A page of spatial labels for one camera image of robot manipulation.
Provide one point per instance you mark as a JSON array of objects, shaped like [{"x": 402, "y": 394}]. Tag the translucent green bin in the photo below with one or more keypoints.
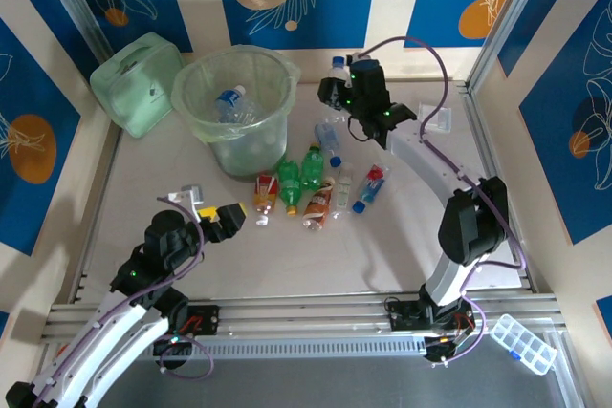
[{"x": 258, "y": 150}]

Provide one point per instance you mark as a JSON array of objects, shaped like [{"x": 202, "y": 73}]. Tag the small clear plastic box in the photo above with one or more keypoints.
[{"x": 442, "y": 119}]

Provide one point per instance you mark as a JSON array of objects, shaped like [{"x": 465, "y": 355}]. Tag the red orange label bottle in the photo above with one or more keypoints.
[{"x": 265, "y": 190}]

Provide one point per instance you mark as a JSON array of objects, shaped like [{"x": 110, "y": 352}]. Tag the aluminium table edge rail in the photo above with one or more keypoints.
[
  {"x": 109, "y": 164},
  {"x": 497, "y": 174}
]

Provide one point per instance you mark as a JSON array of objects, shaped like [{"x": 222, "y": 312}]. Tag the grey metal panel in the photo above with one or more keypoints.
[{"x": 306, "y": 389}]

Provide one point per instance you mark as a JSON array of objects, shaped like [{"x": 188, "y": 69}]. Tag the green plastic bottle yellow cap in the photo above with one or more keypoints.
[
  {"x": 313, "y": 166},
  {"x": 289, "y": 183}
]

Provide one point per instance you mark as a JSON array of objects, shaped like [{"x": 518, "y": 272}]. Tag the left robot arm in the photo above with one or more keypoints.
[{"x": 119, "y": 336}]

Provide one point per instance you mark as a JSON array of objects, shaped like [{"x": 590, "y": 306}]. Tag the clear compartment organizer box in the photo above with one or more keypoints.
[{"x": 526, "y": 343}]

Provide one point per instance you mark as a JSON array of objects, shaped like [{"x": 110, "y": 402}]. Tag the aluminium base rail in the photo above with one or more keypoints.
[{"x": 306, "y": 317}]

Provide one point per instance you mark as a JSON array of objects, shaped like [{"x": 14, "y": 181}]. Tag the loose white bottle cap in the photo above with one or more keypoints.
[{"x": 262, "y": 222}]

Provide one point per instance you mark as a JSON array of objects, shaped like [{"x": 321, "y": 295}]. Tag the small water bottle blue cap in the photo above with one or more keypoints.
[{"x": 337, "y": 72}]

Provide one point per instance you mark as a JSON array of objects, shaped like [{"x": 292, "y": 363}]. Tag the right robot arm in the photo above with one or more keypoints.
[{"x": 421, "y": 159}]

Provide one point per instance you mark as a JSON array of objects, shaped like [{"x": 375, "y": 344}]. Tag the mint green lidded case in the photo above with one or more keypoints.
[{"x": 138, "y": 88}]

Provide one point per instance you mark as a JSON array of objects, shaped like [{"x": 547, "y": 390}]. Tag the slim white label bottle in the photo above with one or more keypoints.
[{"x": 344, "y": 190}]

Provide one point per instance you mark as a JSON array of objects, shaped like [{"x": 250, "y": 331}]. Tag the square bottle pale blue label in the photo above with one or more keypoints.
[{"x": 327, "y": 136}]

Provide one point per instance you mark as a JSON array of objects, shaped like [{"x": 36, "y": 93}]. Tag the brown orange label bottle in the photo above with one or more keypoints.
[{"x": 318, "y": 205}]

